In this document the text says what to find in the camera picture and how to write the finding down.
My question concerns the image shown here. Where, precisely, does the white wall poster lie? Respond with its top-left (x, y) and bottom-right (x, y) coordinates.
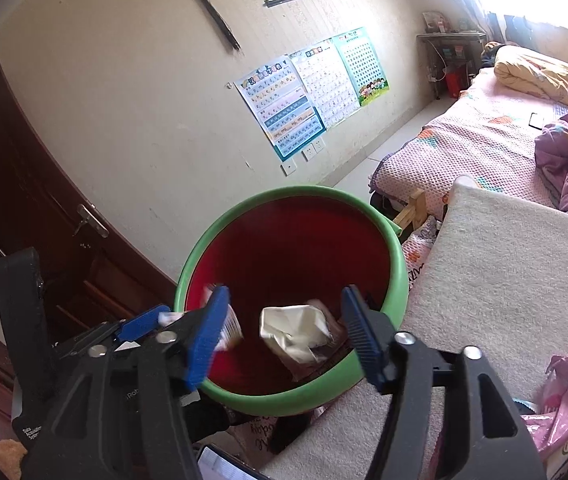
top-left (289, 42), bottom-right (363, 129)

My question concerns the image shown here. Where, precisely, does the black rod with white bracket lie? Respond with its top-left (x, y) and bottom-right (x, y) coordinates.
top-left (174, 0), bottom-right (243, 52)

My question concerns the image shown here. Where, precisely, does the phone with lit screen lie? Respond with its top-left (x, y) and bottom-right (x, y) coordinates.
top-left (196, 443), bottom-right (265, 480)

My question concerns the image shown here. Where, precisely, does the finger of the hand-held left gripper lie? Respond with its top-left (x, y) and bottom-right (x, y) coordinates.
top-left (115, 304), bottom-right (187, 342)

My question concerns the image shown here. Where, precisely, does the small box with picture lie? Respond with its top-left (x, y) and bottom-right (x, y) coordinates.
top-left (422, 11), bottom-right (448, 34)

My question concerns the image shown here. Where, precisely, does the yellow quilt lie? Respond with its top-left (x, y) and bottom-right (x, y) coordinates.
top-left (493, 45), bottom-right (568, 109)

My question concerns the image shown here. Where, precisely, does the cream felt mat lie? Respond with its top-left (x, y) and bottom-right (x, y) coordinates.
top-left (258, 175), bottom-right (568, 480)

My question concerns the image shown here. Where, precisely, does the blue wall poster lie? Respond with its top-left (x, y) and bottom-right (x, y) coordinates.
top-left (234, 54), bottom-right (327, 162)

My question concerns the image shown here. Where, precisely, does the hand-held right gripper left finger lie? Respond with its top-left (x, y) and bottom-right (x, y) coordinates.
top-left (20, 285), bottom-right (231, 480)

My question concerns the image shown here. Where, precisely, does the metal side table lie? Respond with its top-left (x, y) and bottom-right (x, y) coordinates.
top-left (416, 30), bottom-right (488, 102)

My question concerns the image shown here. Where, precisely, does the metal door handle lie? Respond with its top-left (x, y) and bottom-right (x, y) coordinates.
top-left (74, 204), bottom-right (110, 239)

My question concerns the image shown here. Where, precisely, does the crumpled cream wrapper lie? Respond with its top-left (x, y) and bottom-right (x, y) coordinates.
top-left (259, 304), bottom-right (333, 367)

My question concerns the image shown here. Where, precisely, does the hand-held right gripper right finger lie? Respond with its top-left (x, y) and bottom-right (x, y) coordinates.
top-left (341, 285), bottom-right (547, 480)

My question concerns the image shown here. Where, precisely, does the wooden frame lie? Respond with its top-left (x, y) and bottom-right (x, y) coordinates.
top-left (393, 187), bottom-right (428, 235)

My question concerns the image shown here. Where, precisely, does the small red bin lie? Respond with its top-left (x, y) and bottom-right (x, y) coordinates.
top-left (444, 67), bottom-right (465, 99)

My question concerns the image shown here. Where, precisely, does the floral printed cloth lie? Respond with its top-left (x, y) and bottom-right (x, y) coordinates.
top-left (402, 215), bottom-right (443, 289)

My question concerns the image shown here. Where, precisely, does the green bin with red inside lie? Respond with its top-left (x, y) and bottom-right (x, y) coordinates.
top-left (173, 186), bottom-right (409, 417)

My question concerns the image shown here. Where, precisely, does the tan fuzzy cloth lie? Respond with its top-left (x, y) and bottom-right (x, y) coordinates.
top-left (0, 439), bottom-right (28, 480)

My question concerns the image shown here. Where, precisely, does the green wall poster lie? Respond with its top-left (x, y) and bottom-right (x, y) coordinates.
top-left (333, 26), bottom-right (393, 107)

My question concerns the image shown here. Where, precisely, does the bed with pink cover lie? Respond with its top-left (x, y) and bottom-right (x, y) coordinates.
top-left (368, 67), bottom-right (568, 222)

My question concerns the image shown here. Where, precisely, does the small white wrapper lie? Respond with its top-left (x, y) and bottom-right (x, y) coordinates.
top-left (158, 284), bottom-right (245, 353)

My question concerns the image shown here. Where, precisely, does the dark brown door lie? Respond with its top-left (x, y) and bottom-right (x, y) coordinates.
top-left (0, 57), bottom-right (181, 411)

